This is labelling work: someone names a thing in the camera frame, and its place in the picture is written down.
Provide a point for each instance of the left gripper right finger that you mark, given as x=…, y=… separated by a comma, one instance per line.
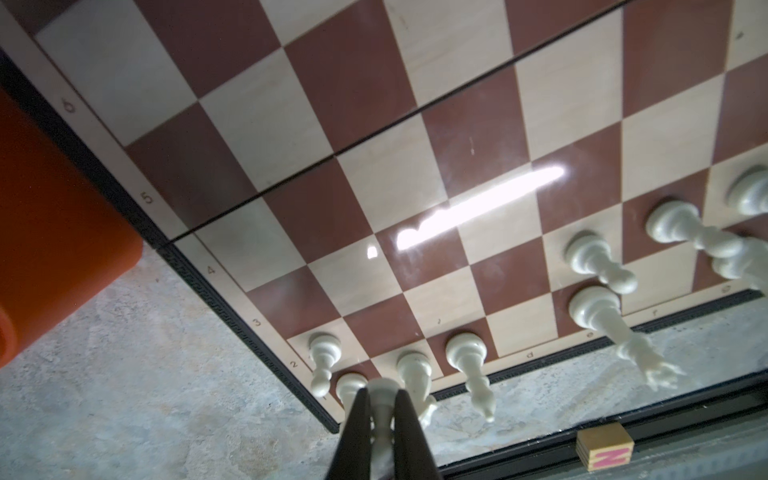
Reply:
x=412, y=456

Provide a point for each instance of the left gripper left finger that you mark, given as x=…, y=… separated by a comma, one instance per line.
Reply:
x=352, y=458

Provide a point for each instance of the white chess piece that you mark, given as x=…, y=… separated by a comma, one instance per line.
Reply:
x=382, y=395

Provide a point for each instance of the chess board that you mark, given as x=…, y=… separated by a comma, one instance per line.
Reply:
x=394, y=173

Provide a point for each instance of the white pawn tall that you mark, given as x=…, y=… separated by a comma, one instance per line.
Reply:
x=467, y=352

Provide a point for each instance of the wooden letter block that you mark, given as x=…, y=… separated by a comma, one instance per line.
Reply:
x=604, y=446

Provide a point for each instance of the white queen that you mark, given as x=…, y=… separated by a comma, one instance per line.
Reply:
x=598, y=308

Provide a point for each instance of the white pawn right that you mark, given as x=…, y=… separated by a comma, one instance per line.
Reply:
x=590, y=254

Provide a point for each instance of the orange plastic tray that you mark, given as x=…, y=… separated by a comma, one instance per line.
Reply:
x=62, y=242

